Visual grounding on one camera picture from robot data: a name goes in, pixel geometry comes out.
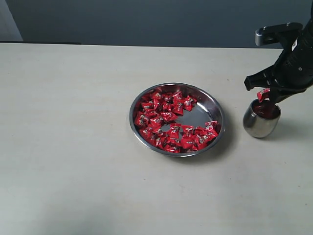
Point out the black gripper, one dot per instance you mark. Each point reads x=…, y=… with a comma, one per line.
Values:
x=292, y=73

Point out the red candy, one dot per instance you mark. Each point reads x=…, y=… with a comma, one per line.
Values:
x=189, y=103
x=201, y=141
x=172, y=148
x=187, y=131
x=178, y=106
x=188, y=144
x=210, y=127
x=141, y=120
x=263, y=94

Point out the shiny steel cup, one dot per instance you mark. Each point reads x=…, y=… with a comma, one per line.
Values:
x=261, y=118

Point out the round steel bowl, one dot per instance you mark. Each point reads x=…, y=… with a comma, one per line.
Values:
x=207, y=109

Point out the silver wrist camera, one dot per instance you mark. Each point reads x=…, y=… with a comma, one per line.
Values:
x=274, y=33

